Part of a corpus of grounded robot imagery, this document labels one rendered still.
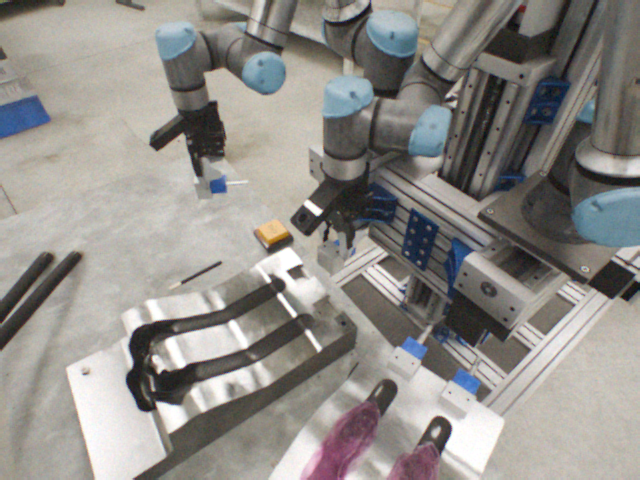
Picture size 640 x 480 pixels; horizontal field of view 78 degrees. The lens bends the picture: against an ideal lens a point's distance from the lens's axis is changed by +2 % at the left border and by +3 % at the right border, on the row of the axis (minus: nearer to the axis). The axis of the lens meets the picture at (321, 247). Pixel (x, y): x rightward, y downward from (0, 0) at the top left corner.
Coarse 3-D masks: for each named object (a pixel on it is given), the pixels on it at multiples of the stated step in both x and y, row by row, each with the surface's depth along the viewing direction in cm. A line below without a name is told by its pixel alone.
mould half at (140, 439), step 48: (240, 288) 85; (288, 288) 84; (192, 336) 73; (240, 336) 77; (336, 336) 76; (96, 384) 73; (240, 384) 69; (288, 384) 76; (96, 432) 67; (144, 432) 67; (192, 432) 65
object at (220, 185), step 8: (224, 176) 102; (208, 184) 98; (216, 184) 99; (224, 184) 99; (232, 184) 101; (240, 184) 102; (200, 192) 100; (208, 192) 100; (216, 192) 101; (224, 192) 101
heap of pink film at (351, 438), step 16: (352, 416) 65; (368, 416) 66; (336, 432) 61; (352, 432) 62; (368, 432) 63; (320, 448) 61; (336, 448) 59; (352, 448) 61; (368, 448) 62; (416, 448) 64; (432, 448) 65; (320, 464) 59; (336, 464) 59; (352, 464) 60; (400, 464) 60; (416, 464) 60; (432, 464) 62
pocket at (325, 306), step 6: (318, 300) 82; (324, 300) 83; (330, 300) 84; (318, 306) 84; (324, 306) 84; (330, 306) 84; (336, 306) 83; (324, 312) 83; (330, 312) 83; (336, 312) 82; (324, 318) 82; (330, 318) 82
